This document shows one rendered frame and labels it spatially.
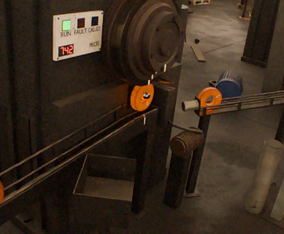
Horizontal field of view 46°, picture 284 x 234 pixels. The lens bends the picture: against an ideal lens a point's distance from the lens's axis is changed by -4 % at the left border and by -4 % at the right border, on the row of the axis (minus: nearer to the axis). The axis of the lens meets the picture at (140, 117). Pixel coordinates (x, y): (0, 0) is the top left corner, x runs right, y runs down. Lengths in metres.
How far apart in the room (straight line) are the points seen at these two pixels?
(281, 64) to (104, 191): 3.20
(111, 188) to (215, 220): 1.03
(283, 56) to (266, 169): 2.22
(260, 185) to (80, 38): 1.46
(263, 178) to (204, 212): 0.44
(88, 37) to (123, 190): 0.66
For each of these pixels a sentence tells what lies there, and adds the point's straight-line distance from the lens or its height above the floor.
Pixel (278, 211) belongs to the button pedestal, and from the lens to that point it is 2.44.
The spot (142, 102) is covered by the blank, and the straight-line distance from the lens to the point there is 1.78.
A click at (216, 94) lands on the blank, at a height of 0.75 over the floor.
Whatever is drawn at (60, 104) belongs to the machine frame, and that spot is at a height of 0.87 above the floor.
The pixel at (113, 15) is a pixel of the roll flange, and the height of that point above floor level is 1.23.
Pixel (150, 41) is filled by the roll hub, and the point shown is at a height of 1.14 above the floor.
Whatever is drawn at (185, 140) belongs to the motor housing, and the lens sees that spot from 2.02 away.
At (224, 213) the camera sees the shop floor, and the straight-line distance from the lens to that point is 2.39.
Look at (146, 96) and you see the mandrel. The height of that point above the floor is 0.82.
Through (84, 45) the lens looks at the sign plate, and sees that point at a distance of 1.53.
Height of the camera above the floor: 1.50
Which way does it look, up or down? 26 degrees down
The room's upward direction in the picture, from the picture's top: 6 degrees clockwise
